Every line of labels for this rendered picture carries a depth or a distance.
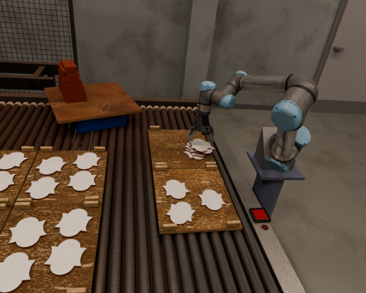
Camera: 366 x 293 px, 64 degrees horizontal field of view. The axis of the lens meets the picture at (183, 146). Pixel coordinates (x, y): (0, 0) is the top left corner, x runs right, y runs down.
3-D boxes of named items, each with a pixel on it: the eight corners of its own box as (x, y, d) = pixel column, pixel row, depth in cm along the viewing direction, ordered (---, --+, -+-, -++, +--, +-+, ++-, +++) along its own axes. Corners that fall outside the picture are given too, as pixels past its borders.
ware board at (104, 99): (116, 84, 221) (116, 81, 220) (142, 111, 185) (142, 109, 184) (44, 90, 198) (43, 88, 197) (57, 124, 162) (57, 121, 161)
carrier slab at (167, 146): (201, 131, 192) (201, 129, 192) (217, 170, 159) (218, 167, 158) (147, 131, 186) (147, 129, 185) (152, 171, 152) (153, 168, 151)
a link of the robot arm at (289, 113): (298, 156, 157) (318, 91, 110) (284, 178, 153) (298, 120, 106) (278, 146, 162) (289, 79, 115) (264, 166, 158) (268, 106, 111)
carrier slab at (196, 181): (217, 170, 158) (218, 168, 157) (241, 229, 124) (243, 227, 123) (152, 171, 151) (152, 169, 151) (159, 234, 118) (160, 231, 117)
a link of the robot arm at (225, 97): (239, 88, 142) (221, 81, 148) (226, 104, 139) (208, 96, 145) (241, 98, 149) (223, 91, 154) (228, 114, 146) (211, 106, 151)
